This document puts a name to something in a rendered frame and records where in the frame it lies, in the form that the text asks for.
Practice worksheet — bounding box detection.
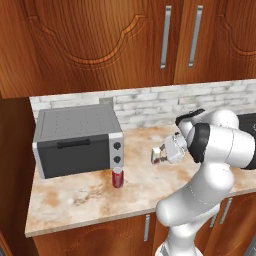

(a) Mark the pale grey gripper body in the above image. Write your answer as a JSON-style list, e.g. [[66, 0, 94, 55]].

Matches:
[[150, 146, 165, 166]]

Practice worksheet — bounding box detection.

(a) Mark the red drink can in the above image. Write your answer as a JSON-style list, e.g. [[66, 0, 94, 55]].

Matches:
[[111, 166, 125, 189]]

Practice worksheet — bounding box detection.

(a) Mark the wooden base cupboard door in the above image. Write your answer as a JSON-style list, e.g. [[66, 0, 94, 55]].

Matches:
[[32, 213, 158, 256], [151, 216, 218, 256], [204, 192, 256, 256]]

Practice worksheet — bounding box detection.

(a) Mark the dark toaster oven door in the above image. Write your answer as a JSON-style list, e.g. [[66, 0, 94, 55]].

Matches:
[[36, 133, 113, 180]]

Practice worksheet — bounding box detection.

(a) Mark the grey toaster oven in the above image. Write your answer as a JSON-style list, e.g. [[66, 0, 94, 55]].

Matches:
[[32, 102, 126, 180]]

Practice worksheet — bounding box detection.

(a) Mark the black hob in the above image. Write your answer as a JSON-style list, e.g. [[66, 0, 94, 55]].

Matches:
[[235, 112, 256, 138]]

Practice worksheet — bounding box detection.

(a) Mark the tall wooden cupboard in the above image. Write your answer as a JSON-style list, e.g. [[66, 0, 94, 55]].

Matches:
[[0, 94, 40, 256]]

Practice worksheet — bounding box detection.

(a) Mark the silver base cupboard handle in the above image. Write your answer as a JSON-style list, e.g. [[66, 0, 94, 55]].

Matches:
[[143, 213, 151, 243], [219, 197, 234, 225], [209, 213, 218, 229]]

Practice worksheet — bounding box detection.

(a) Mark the grey wall socket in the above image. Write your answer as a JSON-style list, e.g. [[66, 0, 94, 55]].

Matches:
[[98, 96, 115, 106]]

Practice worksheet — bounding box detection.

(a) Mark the black toaster oven door handle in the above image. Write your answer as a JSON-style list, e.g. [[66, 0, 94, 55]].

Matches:
[[56, 138, 92, 150]]

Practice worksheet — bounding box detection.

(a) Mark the silver wall cupboard handle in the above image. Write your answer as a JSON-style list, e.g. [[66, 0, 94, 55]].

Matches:
[[159, 4, 173, 70], [187, 4, 204, 69]]

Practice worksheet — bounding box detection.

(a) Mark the wooden wall cupboard door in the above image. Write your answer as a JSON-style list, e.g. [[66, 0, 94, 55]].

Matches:
[[172, 0, 256, 86], [0, 0, 185, 100]]

